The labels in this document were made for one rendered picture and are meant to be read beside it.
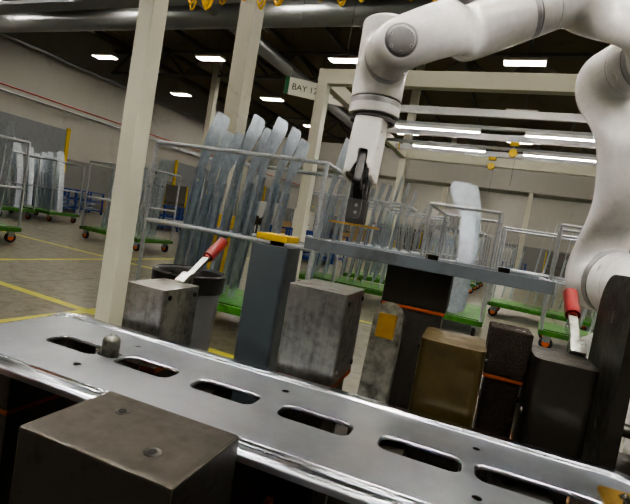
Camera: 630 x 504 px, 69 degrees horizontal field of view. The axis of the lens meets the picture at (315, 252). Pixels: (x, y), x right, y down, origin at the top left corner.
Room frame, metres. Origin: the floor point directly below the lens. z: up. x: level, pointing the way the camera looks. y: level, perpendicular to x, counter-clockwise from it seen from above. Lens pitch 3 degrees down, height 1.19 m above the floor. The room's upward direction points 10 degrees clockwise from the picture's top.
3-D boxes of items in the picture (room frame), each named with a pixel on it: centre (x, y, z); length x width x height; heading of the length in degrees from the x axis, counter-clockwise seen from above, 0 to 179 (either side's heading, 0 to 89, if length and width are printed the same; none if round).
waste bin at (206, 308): (3.18, 0.84, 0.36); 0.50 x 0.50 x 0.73
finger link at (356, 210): (0.75, -0.05, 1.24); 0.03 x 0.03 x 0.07; 78
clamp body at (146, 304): (0.71, 0.21, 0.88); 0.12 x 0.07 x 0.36; 161
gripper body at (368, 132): (0.78, -0.06, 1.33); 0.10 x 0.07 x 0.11; 168
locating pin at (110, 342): (0.52, 0.22, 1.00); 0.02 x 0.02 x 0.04
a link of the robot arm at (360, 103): (0.78, -0.06, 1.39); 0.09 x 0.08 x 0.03; 168
